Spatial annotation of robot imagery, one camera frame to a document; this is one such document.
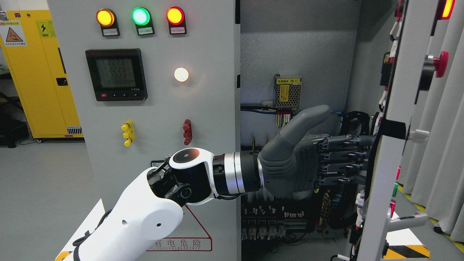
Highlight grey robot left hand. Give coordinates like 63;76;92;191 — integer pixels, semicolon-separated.
258;105;376;198

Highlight grey cabinet door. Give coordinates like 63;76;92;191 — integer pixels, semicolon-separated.
347;0;449;261
47;0;242;261

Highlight relay and terminal row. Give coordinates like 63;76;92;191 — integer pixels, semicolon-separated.
240;195;320;243

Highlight metal mesh power supply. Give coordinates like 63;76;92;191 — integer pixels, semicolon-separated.
274;73;302;109

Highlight red terminal posts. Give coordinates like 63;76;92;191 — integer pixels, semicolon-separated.
182;119;192;146

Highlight red electric hazard sticker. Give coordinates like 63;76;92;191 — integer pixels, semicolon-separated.
147;205;213;252

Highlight grey curtain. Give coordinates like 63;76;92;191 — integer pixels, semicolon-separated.
400;0;463;242

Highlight white indicator lamp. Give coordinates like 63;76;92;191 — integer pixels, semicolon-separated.
174;67;189;82

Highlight yellow terminal posts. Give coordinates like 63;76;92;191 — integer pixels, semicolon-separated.
121;120;135;147

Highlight red emergency stop button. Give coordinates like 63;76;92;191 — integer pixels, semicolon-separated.
422;51;450;78

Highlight red indicator lamp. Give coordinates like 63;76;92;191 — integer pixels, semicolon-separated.
166;6;187;35

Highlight black digital power meter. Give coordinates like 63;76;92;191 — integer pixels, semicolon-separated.
86;48;148;102

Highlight green indicator lamp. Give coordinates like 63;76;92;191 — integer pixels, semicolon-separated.
131;7;155;36

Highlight yellow indicator lamp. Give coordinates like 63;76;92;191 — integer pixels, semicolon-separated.
96;8;120;37

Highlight yellow safety cabinet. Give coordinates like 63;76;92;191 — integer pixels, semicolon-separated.
1;10;83;139

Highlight black right cable conduit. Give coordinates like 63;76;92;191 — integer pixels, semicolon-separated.
339;111;374;138

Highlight silver door handle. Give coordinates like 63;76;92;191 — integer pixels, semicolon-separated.
386;212;429;232

